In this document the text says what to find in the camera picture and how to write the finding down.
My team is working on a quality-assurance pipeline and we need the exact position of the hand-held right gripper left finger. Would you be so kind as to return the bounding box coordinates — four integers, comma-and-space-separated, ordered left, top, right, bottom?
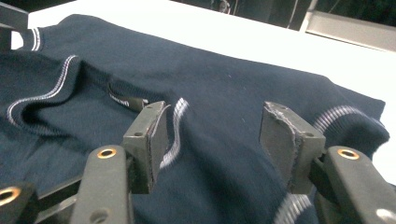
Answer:
69, 100, 171, 224

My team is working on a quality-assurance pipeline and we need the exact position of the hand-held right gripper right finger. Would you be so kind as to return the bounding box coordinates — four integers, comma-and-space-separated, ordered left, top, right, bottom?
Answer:
259, 101, 396, 224

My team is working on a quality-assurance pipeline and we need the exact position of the dark navy knit vest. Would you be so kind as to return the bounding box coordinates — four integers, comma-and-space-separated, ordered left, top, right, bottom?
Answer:
0, 13, 390, 224

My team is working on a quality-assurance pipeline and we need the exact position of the white metal desk frame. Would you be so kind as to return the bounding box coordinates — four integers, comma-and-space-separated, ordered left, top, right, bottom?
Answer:
299, 0, 396, 53

